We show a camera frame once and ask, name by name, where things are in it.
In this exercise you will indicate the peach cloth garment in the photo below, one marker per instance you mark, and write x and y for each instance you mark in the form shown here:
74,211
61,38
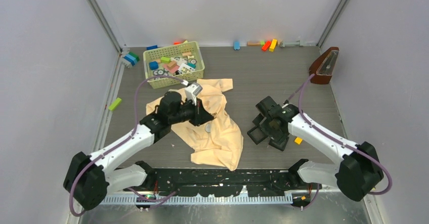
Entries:
224,145

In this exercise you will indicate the blue block behind basket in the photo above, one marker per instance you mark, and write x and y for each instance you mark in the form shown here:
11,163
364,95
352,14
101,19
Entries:
152,47

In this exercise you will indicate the black square box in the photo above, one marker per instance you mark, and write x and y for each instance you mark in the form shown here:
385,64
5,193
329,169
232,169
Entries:
279,142
257,135

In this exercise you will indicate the light blue block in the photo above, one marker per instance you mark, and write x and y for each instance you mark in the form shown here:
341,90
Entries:
236,45

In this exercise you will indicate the yellow block by wall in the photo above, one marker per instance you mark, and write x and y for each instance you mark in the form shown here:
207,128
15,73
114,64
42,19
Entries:
273,45

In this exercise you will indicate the tan wooden block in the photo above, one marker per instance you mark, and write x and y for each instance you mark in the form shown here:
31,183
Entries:
254,43

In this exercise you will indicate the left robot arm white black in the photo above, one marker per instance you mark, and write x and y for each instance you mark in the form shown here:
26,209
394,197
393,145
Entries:
90,178

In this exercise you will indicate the lime green block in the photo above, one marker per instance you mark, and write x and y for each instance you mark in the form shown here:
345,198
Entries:
114,104

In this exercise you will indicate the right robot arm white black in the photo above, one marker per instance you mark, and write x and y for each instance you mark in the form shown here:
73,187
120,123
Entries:
355,168

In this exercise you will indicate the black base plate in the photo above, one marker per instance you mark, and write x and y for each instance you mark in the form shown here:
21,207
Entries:
190,182

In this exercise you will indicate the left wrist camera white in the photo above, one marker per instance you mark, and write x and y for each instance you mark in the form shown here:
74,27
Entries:
192,91

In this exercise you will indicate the brown wooden metronome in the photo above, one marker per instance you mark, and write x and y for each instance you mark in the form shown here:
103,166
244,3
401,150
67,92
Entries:
322,68

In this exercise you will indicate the yellow block on table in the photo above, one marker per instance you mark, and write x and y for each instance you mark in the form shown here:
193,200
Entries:
298,140

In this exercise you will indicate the green plastic basket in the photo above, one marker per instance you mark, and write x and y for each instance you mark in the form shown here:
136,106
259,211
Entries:
187,55

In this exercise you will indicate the orange red block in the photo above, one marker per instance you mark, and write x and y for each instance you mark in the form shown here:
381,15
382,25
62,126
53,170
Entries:
266,45

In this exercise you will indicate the pink block in basket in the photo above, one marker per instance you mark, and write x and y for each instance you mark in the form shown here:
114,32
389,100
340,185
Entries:
172,70

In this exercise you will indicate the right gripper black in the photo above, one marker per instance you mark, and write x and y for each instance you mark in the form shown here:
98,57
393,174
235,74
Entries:
270,133

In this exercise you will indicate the blue green stacked blocks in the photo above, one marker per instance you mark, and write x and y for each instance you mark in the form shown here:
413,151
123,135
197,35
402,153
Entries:
130,59

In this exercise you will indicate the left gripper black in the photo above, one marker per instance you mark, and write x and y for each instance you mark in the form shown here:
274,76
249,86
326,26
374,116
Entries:
200,116

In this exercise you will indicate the blue cube in basket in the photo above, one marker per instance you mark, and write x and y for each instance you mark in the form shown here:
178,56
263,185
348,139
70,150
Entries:
153,65

